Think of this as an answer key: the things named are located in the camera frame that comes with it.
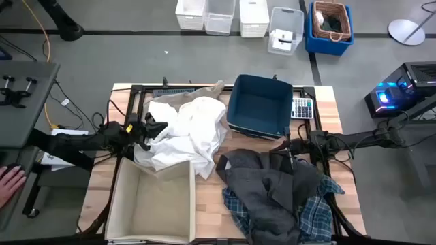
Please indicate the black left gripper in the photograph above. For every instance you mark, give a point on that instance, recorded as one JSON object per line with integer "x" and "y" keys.
{"x": 139, "y": 132}

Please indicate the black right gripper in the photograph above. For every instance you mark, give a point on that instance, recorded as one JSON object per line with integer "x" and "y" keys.
{"x": 304, "y": 146}

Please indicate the white garment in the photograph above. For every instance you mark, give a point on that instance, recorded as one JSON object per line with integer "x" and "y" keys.
{"x": 190, "y": 132}

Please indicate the beige garment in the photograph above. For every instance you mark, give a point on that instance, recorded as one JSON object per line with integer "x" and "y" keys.
{"x": 184, "y": 97}

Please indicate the dark grey garment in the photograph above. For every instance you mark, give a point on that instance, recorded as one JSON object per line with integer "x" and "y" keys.
{"x": 269, "y": 190}

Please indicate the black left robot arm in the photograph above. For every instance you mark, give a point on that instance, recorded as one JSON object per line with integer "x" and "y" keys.
{"x": 75, "y": 143}

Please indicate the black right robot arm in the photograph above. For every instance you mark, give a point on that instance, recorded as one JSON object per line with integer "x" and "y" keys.
{"x": 357, "y": 140}

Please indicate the grey power strip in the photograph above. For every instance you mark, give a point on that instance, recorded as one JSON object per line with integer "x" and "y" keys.
{"x": 170, "y": 92}

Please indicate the grey calculator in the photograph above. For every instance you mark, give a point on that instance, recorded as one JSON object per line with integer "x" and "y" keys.
{"x": 302, "y": 108}

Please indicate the blue fabric bin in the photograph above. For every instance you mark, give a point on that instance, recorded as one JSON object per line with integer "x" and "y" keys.
{"x": 259, "y": 105}

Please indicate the blue plaid shirt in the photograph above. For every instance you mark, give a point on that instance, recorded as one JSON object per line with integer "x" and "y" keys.
{"x": 316, "y": 211}

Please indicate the beige fabric bin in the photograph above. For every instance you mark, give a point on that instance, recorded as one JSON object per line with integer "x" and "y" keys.
{"x": 153, "y": 200}

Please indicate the white power box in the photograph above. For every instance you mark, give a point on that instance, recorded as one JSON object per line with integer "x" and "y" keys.
{"x": 69, "y": 132}

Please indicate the white box with black band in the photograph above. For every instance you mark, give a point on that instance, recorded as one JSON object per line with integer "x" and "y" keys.
{"x": 282, "y": 40}

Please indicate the blue plastic crate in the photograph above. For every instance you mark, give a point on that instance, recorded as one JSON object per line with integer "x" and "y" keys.
{"x": 327, "y": 47}

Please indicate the white lattice basket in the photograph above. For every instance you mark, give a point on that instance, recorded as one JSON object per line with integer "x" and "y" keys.
{"x": 253, "y": 18}
{"x": 190, "y": 15}

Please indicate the grey desk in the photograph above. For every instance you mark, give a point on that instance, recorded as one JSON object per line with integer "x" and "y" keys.
{"x": 30, "y": 119}

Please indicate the clear plastic bin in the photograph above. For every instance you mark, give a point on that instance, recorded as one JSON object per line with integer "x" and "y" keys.
{"x": 219, "y": 17}
{"x": 293, "y": 20}

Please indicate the black computer with blue lights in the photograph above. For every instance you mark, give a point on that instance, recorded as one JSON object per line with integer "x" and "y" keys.
{"x": 402, "y": 88}

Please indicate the dark cloth in basket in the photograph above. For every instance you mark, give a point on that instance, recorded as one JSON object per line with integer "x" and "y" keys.
{"x": 332, "y": 24}

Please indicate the black stand leg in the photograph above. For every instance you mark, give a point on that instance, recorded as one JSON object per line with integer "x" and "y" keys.
{"x": 63, "y": 24}

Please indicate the wicker basket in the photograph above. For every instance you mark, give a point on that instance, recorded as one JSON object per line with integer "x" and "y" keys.
{"x": 344, "y": 20}

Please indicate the person's hand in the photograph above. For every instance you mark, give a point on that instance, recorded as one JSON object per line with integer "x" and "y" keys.
{"x": 10, "y": 183}

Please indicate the round grey stand base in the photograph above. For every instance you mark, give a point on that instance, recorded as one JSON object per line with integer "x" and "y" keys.
{"x": 403, "y": 32}

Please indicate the black metal frame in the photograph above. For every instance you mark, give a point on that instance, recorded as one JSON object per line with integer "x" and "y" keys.
{"x": 315, "y": 102}

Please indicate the black clamp mount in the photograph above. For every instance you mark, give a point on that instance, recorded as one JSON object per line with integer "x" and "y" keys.
{"x": 13, "y": 95}

